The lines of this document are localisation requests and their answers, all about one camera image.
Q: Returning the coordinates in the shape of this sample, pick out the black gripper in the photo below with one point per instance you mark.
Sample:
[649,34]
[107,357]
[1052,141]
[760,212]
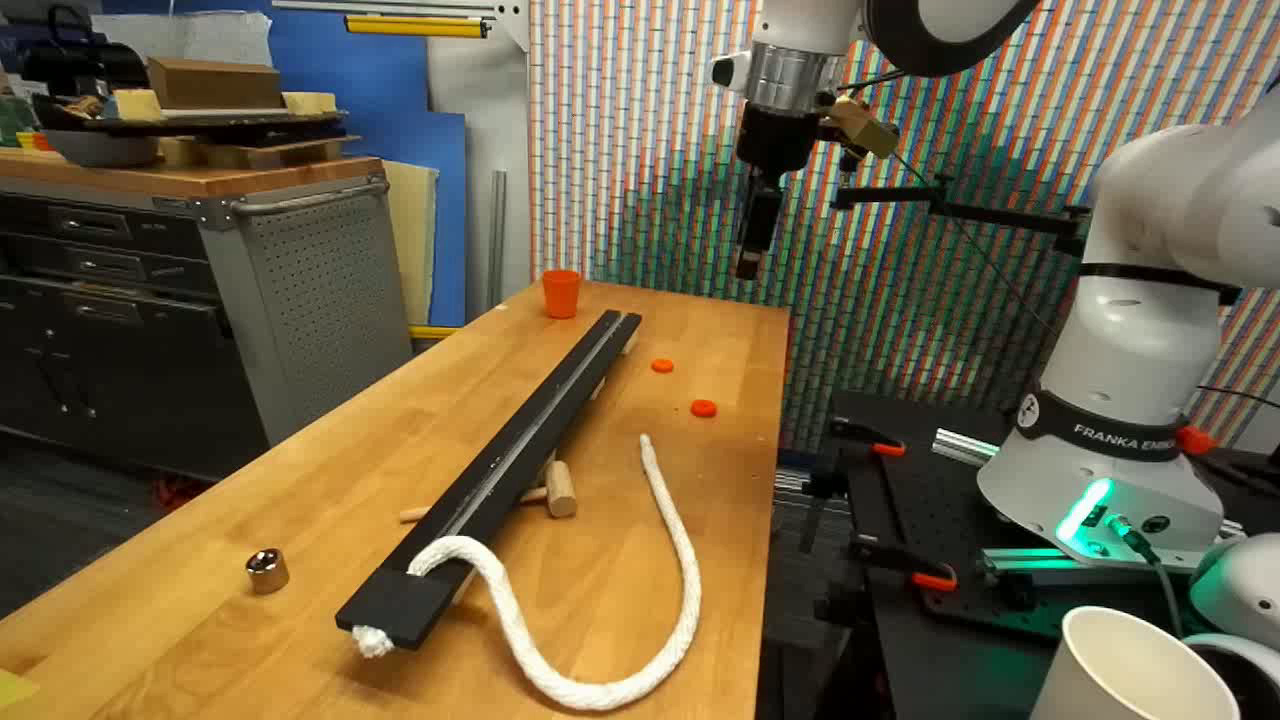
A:
[779,141]

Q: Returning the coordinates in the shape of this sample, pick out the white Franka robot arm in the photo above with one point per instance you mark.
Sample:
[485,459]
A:
[1144,332]

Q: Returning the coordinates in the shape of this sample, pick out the orange plastic disc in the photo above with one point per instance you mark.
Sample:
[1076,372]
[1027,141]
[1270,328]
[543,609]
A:
[662,367]
[700,411]

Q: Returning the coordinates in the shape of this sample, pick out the orange plastic cup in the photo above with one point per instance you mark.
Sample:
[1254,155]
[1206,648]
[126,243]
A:
[563,299]

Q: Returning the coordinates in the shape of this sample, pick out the black orange bar clamp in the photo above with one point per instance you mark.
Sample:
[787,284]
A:
[875,441]
[915,565]

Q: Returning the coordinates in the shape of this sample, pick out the small wooden mallet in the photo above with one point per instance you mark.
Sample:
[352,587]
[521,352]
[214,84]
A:
[563,487]

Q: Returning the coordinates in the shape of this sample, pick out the blue board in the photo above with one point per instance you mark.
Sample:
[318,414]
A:
[384,104]

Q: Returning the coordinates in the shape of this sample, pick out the yellow bar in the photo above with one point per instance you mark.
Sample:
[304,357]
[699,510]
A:
[414,25]

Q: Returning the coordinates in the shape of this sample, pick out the grey perforated metal cabinet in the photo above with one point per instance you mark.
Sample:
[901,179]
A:
[304,294]

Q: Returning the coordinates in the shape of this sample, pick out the cream foam piece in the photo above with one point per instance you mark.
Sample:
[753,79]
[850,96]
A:
[309,102]
[137,104]

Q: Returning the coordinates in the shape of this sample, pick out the wooden box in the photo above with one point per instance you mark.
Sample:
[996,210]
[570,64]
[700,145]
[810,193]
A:
[214,80]

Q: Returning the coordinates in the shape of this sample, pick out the black flat tray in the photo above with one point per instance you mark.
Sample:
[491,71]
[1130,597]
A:
[201,133]

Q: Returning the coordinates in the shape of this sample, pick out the cream foam support block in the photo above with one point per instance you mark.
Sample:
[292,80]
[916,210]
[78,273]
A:
[374,640]

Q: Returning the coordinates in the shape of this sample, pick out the white paper cup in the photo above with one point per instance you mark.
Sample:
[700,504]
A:
[1122,675]

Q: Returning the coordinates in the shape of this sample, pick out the white rounded device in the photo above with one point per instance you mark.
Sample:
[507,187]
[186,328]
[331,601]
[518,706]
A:
[1243,587]

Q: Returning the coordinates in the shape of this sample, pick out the small metal socket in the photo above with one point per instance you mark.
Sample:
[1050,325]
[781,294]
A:
[267,570]

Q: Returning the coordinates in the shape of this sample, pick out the gold wrist camera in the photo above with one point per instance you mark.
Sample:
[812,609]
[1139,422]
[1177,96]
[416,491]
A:
[866,128]

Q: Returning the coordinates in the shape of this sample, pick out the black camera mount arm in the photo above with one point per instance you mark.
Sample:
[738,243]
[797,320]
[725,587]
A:
[972,210]

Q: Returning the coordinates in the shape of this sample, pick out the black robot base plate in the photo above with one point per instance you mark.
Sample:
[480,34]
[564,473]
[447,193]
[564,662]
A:
[935,653]

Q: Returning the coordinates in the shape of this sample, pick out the long black grooved rail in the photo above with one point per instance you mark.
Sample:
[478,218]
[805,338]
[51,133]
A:
[401,601]

